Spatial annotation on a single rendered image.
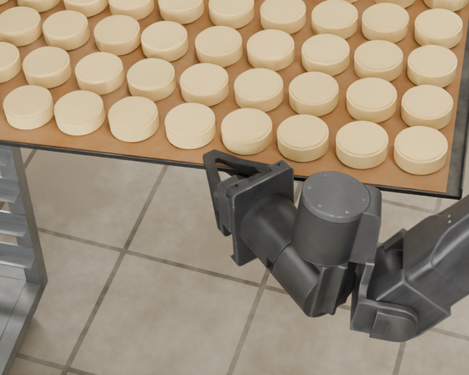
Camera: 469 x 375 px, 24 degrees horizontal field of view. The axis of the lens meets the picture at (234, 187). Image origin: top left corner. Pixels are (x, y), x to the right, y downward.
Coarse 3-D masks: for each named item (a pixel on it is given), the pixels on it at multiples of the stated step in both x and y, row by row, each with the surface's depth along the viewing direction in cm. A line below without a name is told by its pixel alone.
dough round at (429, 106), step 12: (408, 96) 107; (420, 96) 107; (432, 96) 107; (444, 96) 107; (408, 108) 106; (420, 108) 106; (432, 108) 106; (444, 108) 105; (408, 120) 106; (420, 120) 105; (432, 120) 105; (444, 120) 106
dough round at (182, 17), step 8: (160, 0) 120; (168, 0) 120; (176, 0) 120; (184, 0) 120; (192, 0) 120; (200, 0) 120; (160, 8) 120; (168, 8) 119; (176, 8) 119; (184, 8) 119; (192, 8) 119; (200, 8) 120; (168, 16) 120; (176, 16) 119; (184, 16) 119; (192, 16) 120
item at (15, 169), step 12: (12, 156) 176; (0, 168) 179; (12, 168) 178; (24, 168) 182; (24, 180) 183; (24, 192) 184; (12, 204) 185; (24, 204) 185; (36, 228) 194; (24, 240) 192; (36, 240) 195; (36, 252) 196; (36, 264) 197; (36, 276) 200
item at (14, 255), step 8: (0, 248) 195; (8, 248) 195; (16, 248) 194; (24, 248) 194; (32, 248) 193; (0, 256) 195; (8, 256) 195; (16, 256) 195; (24, 256) 195; (32, 256) 195; (8, 264) 194; (16, 264) 194; (24, 264) 194; (32, 264) 194
